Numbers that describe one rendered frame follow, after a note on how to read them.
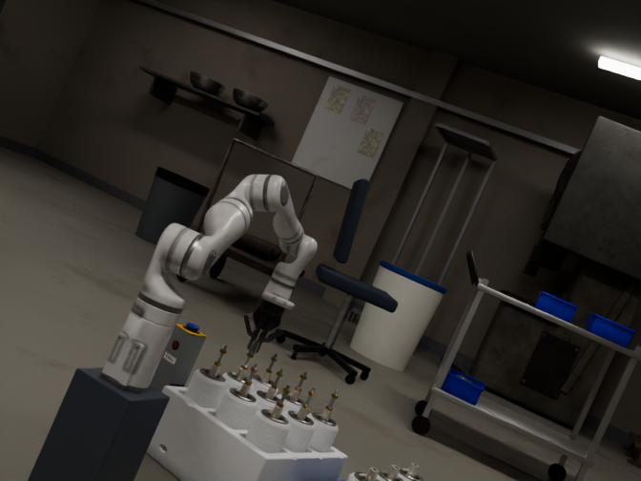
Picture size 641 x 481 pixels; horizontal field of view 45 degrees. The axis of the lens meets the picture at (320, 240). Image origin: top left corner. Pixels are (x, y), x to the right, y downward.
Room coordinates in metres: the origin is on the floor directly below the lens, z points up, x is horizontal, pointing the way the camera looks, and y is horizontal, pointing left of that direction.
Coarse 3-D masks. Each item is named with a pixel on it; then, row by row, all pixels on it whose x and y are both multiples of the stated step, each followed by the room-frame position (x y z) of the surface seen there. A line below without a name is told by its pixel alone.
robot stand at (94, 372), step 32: (96, 384) 1.46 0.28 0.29; (64, 416) 1.48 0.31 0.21; (96, 416) 1.45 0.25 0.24; (128, 416) 1.44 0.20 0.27; (160, 416) 1.55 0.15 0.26; (64, 448) 1.46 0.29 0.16; (96, 448) 1.44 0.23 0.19; (128, 448) 1.49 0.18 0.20; (32, 480) 1.48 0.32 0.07; (64, 480) 1.45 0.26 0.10; (96, 480) 1.43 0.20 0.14; (128, 480) 1.54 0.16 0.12
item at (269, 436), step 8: (256, 416) 1.92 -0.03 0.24; (264, 416) 1.91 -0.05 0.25; (256, 424) 1.91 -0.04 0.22; (264, 424) 1.90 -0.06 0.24; (272, 424) 1.90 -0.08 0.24; (280, 424) 1.91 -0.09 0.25; (288, 424) 1.94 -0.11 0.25; (248, 432) 1.93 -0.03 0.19; (256, 432) 1.90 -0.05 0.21; (264, 432) 1.90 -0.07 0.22; (272, 432) 1.90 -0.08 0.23; (280, 432) 1.90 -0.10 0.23; (248, 440) 1.91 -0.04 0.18; (256, 440) 1.90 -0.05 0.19; (264, 440) 1.89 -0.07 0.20; (272, 440) 1.90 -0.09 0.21; (280, 440) 1.91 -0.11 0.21; (264, 448) 1.89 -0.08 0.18; (272, 448) 1.90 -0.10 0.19; (280, 448) 1.93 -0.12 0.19
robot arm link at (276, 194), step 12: (276, 180) 1.86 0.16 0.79; (264, 192) 1.85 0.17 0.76; (276, 192) 1.85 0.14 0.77; (288, 192) 1.91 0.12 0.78; (264, 204) 1.86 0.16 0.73; (276, 204) 1.86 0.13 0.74; (288, 204) 1.92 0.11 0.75; (276, 216) 2.01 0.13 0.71; (288, 216) 1.95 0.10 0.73; (276, 228) 2.02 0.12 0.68; (288, 228) 2.00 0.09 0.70; (300, 228) 2.07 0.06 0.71; (288, 240) 2.06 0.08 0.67
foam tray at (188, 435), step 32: (192, 416) 1.98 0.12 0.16; (160, 448) 2.02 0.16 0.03; (192, 448) 1.96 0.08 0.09; (224, 448) 1.91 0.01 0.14; (256, 448) 1.88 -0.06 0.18; (192, 480) 1.94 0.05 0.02; (224, 480) 1.88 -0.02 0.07; (256, 480) 1.84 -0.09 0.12; (288, 480) 1.95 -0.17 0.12; (320, 480) 2.08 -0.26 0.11
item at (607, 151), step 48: (624, 144) 6.32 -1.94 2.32; (576, 192) 6.35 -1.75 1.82; (624, 192) 6.29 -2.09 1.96; (576, 240) 6.32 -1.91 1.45; (624, 240) 6.27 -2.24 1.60; (576, 288) 6.59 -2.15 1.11; (624, 288) 6.51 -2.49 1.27; (528, 336) 6.61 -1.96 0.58; (576, 336) 6.54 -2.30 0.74; (528, 384) 6.57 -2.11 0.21; (576, 384) 6.52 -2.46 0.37
